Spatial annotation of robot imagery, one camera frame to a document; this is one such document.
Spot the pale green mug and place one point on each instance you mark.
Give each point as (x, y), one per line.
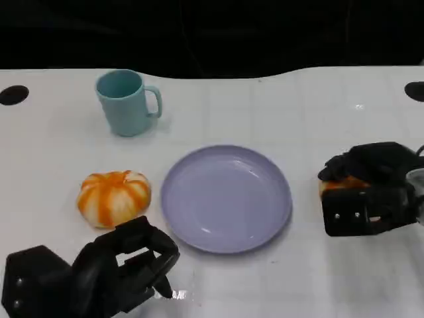
(124, 109)

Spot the orange and white bread roll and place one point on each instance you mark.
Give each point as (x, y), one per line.
(349, 183)
(112, 198)

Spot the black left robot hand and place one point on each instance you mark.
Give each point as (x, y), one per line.
(92, 271)

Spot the lilac plate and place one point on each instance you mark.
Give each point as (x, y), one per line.
(225, 198)

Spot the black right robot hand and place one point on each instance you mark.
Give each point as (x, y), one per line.
(374, 159)

